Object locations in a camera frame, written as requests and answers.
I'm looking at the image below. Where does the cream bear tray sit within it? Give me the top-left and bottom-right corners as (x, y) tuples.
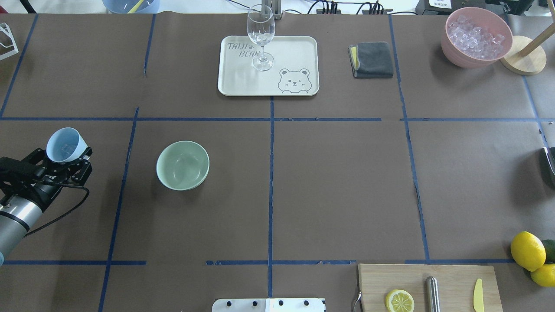
(217, 36), (320, 97)

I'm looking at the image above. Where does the wooden cutting board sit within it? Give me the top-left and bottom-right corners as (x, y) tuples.
(357, 264), (504, 312)

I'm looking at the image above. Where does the mint green bowl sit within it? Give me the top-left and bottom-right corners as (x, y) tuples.
(156, 141), (210, 190)

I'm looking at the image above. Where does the pink bowl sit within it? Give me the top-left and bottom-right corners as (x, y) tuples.
(441, 6), (513, 68)

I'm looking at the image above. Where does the light blue cup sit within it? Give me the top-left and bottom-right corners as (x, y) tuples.
(46, 127), (88, 164)

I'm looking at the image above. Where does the green lime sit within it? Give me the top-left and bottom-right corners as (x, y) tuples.
(541, 239), (555, 264)

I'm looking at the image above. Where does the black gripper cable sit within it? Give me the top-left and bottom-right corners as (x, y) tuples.
(24, 182), (90, 237)

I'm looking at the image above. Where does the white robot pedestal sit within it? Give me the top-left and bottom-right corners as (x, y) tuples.
(212, 298), (326, 312)

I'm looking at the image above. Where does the yellow lemon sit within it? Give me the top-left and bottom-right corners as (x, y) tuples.
(530, 264), (555, 288)
(510, 231), (546, 272)

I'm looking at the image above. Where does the dark grey folded cloth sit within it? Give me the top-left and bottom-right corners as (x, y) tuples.
(348, 42), (394, 78)

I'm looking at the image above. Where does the round wooden stand base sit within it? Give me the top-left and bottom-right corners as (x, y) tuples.
(501, 36), (546, 75)

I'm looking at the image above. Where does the clear ice cubes pile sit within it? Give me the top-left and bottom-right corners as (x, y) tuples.
(447, 15), (505, 59)

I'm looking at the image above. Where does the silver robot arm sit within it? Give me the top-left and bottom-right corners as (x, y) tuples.
(0, 147), (93, 264)

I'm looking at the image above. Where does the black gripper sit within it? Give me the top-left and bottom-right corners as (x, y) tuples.
(0, 147), (92, 207)

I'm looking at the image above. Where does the silver metal cylinder tool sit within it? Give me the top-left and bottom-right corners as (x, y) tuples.
(426, 276), (441, 312)

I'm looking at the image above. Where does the clear wine glass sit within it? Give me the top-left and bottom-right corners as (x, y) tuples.
(247, 4), (275, 72)

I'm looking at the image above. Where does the blue bowl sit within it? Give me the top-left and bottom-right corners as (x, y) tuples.
(102, 0), (161, 14)

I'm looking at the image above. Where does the lemon slice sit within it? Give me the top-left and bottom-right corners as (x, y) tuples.
(384, 289), (415, 312)

